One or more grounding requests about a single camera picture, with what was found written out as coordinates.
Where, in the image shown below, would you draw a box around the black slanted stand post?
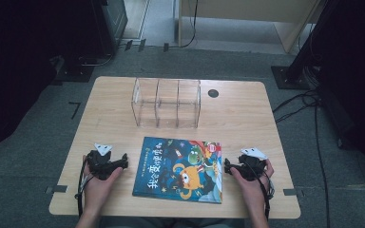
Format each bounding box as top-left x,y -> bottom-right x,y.
286,0 -> 341,84

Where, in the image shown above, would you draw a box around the light wooden cabinet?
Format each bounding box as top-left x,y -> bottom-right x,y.
177,0 -> 327,53

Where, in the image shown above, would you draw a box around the black flat stand base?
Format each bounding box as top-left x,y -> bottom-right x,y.
54,55 -> 95,84

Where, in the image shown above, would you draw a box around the black floor cables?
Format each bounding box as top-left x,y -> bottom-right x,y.
272,89 -> 331,228

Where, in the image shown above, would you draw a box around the black square stand base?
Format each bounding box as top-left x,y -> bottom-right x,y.
270,65 -> 312,90

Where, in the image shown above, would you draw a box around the person's right hand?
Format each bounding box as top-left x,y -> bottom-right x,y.
229,159 -> 275,208

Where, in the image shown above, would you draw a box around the grey tape strip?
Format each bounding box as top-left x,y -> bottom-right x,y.
45,184 -> 68,195
282,188 -> 305,197

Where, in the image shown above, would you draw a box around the blue cartoon picture book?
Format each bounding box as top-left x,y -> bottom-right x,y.
132,136 -> 223,204

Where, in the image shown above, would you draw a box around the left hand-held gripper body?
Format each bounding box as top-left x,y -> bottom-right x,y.
86,142 -> 115,181

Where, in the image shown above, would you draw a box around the dark curtain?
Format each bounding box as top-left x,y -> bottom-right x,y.
317,0 -> 365,179
0,0 -> 104,157

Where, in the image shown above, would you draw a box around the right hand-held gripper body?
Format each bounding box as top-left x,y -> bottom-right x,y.
237,146 -> 269,182

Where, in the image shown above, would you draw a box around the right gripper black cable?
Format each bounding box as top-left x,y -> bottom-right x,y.
248,161 -> 276,221

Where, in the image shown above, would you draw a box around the clear acrylic book rack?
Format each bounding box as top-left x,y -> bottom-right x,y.
130,77 -> 202,129

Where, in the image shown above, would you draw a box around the person's left hand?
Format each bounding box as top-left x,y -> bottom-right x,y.
82,155 -> 124,208

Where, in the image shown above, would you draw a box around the black hanging cable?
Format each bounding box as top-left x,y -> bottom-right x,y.
167,0 -> 201,49

